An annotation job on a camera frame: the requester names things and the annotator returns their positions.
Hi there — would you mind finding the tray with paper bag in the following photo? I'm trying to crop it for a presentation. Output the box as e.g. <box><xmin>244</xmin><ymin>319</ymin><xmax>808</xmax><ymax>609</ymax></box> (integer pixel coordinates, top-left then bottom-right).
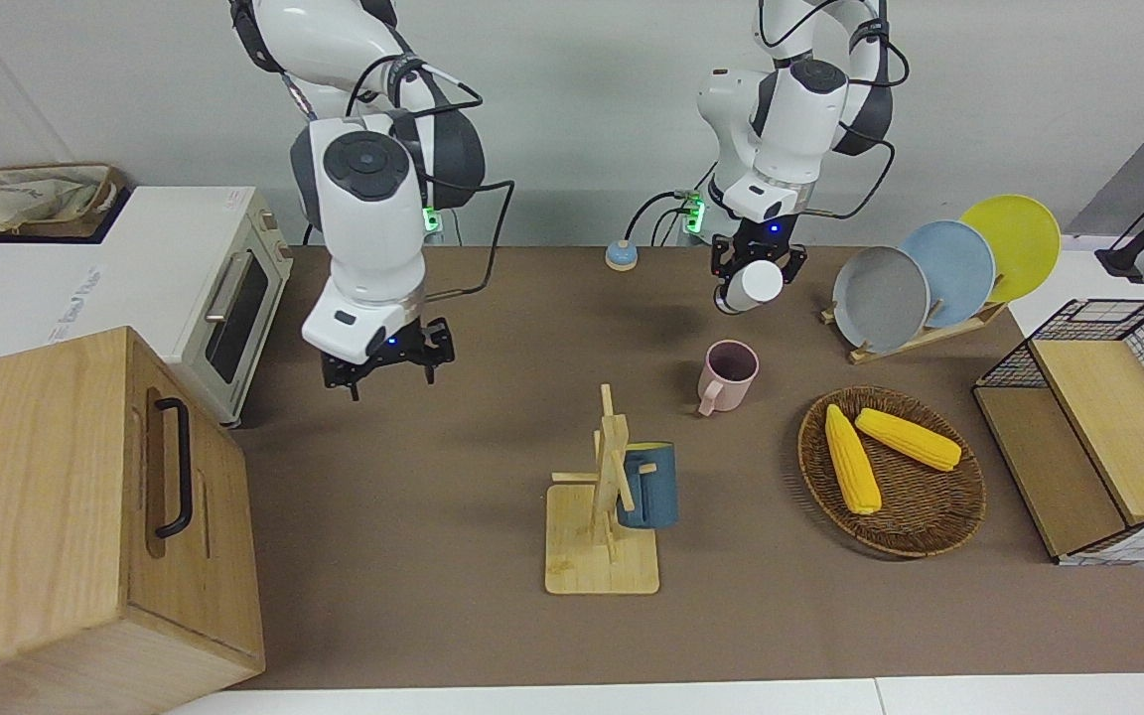
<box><xmin>0</xmin><ymin>167</ymin><xmax>121</xmax><ymax>237</ymax></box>

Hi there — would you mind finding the white toaster oven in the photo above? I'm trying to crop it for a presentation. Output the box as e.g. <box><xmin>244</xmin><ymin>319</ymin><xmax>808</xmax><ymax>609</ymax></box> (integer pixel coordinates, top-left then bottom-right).
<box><xmin>0</xmin><ymin>186</ymin><xmax>293</xmax><ymax>428</ymax></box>

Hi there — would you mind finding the yellow corn cob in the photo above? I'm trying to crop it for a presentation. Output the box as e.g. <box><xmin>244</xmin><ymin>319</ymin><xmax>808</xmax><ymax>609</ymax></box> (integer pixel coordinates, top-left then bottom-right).
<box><xmin>854</xmin><ymin>407</ymin><xmax>962</xmax><ymax>472</ymax></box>
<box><xmin>824</xmin><ymin>403</ymin><xmax>883</xmax><ymax>515</ymax></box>

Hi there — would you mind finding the pink ceramic mug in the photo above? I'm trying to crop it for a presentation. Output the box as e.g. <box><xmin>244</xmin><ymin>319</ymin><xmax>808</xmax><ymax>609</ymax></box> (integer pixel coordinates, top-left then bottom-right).
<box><xmin>697</xmin><ymin>340</ymin><xmax>761</xmax><ymax>417</ymax></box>

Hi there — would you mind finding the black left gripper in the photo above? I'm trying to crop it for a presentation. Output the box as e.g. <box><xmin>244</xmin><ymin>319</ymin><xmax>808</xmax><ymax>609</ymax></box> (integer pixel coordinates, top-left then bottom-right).
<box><xmin>712</xmin><ymin>218</ymin><xmax>809</xmax><ymax>298</ymax></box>

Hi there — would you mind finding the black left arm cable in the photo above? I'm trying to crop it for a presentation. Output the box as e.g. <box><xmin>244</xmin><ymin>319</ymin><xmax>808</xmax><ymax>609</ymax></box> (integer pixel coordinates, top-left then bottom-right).
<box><xmin>756</xmin><ymin>0</ymin><xmax>911</xmax><ymax>219</ymax></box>

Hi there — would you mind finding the light wooden cabinet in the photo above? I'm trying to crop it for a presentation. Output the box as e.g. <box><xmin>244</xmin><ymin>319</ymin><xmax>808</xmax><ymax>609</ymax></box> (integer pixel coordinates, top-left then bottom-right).
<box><xmin>0</xmin><ymin>327</ymin><xmax>266</xmax><ymax>715</ymax></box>

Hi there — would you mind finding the yellow plate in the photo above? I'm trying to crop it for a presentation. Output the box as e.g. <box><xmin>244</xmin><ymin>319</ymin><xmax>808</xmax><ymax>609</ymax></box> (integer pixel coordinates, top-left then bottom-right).
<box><xmin>959</xmin><ymin>195</ymin><xmax>1062</xmax><ymax>304</ymax></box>

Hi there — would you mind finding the wooden mug rack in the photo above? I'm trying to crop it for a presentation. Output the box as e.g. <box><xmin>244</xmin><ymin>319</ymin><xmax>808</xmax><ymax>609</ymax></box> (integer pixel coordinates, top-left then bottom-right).
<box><xmin>544</xmin><ymin>384</ymin><xmax>660</xmax><ymax>596</ymax></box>

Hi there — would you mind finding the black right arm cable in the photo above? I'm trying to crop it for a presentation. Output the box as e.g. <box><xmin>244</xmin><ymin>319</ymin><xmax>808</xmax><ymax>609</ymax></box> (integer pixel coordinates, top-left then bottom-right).
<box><xmin>349</xmin><ymin>55</ymin><xmax>516</xmax><ymax>299</ymax></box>

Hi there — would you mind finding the wooden plate rack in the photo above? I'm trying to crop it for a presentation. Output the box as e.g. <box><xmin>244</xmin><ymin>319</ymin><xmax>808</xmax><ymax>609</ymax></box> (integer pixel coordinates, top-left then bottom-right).
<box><xmin>820</xmin><ymin>296</ymin><xmax>1010</xmax><ymax>365</ymax></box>

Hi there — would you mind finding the black cabinet handle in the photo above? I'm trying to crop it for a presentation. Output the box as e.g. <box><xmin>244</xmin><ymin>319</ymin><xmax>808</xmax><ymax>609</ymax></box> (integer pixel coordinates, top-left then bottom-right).
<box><xmin>154</xmin><ymin>397</ymin><xmax>194</xmax><ymax>539</ymax></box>

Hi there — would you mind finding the dark blue ceramic mug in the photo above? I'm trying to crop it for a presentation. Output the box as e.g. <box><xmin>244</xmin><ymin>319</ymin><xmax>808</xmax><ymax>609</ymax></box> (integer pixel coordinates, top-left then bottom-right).
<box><xmin>618</xmin><ymin>444</ymin><xmax>678</xmax><ymax>532</ymax></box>

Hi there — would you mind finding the brown cardboard tray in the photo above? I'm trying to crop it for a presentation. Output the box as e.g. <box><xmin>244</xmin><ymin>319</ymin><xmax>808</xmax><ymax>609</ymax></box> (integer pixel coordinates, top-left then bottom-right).
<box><xmin>0</xmin><ymin>162</ymin><xmax>128</xmax><ymax>241</ymax></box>

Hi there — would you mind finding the light blue plate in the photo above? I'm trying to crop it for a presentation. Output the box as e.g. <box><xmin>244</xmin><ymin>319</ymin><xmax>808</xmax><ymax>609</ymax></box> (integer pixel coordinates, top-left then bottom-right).
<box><xmin>898</xmin><ymin>220</ymin><xmax>997</xmax><ymax>329</ymax></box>

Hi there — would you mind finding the toaster oven door handle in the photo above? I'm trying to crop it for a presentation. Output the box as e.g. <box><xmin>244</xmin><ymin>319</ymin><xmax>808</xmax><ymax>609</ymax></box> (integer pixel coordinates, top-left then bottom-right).
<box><xmin>205</xmin><ymin>250</ymin><xmax>253</xmax><ymax>324</ymax></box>

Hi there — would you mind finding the brown wicker basket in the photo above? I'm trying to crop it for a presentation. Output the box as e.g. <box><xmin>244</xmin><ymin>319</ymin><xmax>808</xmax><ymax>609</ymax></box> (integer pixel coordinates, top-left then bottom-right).
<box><xmin>797</xmin><ymin>386</ymin><xmax>987</xmax><ymax>559</ymax></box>

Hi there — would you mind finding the grey plate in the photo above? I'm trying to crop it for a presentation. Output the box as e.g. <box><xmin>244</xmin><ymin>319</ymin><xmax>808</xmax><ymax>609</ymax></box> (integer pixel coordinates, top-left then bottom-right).
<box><xmin>832</xmin><ymin>245</ymin><xmax>930</xmax><ymax>354</ymax></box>

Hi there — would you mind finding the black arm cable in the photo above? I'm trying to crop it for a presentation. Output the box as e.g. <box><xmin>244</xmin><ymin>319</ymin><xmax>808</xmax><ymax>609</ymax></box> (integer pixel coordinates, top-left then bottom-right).
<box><xmin>756</xmin><ymin>0</ymin><xmax>911</xmax><ymax>219</ymax></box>
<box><xmin>349</xmin><ymin>55</ymin><xmax>516</xmax><ymax>299</ymax></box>

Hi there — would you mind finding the black base cable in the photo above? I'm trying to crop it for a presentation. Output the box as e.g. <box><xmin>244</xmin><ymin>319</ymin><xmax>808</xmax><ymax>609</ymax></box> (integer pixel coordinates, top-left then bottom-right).
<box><xmin>626</xmin><ymin>189</ymin><xmax>697</xmax><ymax>245</ymax></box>

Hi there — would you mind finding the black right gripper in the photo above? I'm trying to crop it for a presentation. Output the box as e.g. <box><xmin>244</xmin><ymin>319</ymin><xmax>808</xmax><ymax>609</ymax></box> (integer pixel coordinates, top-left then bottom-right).
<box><xmin>321</xmin><ymin>317</ymin><xmax>457</xmax><ymax>402</ymax></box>

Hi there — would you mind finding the brown table mat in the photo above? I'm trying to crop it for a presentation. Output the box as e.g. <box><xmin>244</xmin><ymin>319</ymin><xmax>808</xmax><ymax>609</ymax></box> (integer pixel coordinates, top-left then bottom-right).
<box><xmin>229</xmin><ymin>245</ymin><xmax>1144</xmax><ymax>691</ymax></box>

